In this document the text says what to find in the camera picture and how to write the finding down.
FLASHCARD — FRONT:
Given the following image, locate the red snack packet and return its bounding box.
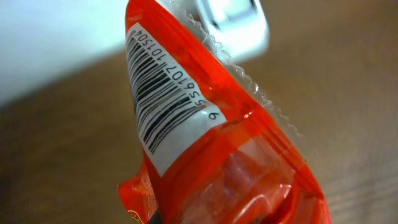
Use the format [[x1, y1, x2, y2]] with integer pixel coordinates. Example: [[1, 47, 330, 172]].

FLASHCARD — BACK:
[[118, 0, 331, 224]]

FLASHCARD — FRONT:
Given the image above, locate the white barcode scanner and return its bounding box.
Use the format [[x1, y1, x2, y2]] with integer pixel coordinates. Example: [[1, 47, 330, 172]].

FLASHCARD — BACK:
[[157, 0, 270, 64]]

